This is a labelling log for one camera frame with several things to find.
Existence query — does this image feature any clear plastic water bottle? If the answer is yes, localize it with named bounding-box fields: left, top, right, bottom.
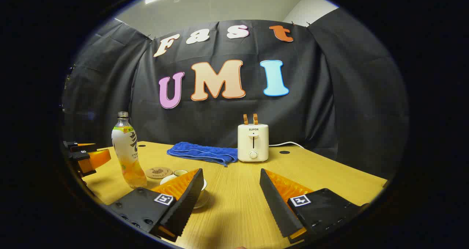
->
left=111, top=111, right=148, bottom=189

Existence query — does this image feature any white toaster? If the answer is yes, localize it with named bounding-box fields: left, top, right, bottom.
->
left=237, top=124, right=269, bottom=163

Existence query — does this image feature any round cork coaster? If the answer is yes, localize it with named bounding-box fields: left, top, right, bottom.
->
left=145, top=167, right=173, bottom=180

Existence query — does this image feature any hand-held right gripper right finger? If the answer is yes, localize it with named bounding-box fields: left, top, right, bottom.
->
left=259, top=168, right=370, bottom=244

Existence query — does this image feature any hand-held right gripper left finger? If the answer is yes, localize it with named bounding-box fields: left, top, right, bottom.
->
left=108, top=168, right=204, bottom=242

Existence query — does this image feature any black backdrop cloth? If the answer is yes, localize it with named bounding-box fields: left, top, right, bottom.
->
left=60, top=18, right=409, bottom=180

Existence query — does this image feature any blue folded towel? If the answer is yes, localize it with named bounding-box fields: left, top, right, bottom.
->
left=167, top=142, right=239, bottom=167

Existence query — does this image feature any white saucer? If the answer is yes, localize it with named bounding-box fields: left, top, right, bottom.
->
left=192, top=190, right=211, bottom=209

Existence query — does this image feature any white teacup lid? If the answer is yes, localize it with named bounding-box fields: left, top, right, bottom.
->
left=160, top=169, right=189, bottom=186

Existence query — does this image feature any white power cable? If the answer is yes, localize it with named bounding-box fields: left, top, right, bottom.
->
left=269, top=142, right=305, bottom=149

